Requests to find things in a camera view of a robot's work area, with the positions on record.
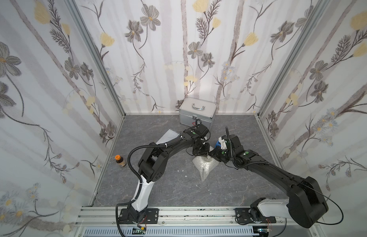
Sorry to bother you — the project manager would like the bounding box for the clear bubble wrap sheet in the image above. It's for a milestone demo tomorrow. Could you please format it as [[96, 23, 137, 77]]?
[[192, 156, 219, 181]]

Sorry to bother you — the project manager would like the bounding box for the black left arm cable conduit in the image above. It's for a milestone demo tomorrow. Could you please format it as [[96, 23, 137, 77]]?
[[115, 142, 184, 237]]

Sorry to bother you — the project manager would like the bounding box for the silver aluminium first-aid case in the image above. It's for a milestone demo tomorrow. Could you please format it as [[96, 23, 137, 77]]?
[[179, 97, 217, 129]]

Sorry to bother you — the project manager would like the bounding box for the small orange-capped brown bottle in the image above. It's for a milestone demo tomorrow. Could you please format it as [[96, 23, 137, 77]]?
[[115, 155, 127, 167]]

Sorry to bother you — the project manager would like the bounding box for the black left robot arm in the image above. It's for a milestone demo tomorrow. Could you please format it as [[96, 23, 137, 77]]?
[[127, 123, 210, 223]]

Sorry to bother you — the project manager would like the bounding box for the white plastic pouch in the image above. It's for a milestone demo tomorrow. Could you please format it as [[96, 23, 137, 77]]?
[[156, 129, 179, 144]]

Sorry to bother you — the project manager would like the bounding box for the blue tape dispenser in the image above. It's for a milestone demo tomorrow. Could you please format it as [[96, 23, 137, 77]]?
[[214, 141, 222, 150]]

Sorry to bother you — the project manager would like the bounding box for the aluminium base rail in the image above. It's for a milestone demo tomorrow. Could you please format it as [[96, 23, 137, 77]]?
[[71, 206, 324, 237]]

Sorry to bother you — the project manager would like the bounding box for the white slotted cable duct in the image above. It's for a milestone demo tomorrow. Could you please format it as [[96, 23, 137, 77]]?
[[82, 226, 259, 237]]

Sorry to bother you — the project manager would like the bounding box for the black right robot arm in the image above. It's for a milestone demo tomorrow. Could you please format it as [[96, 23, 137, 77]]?
[[209, 134, 329, 228]]

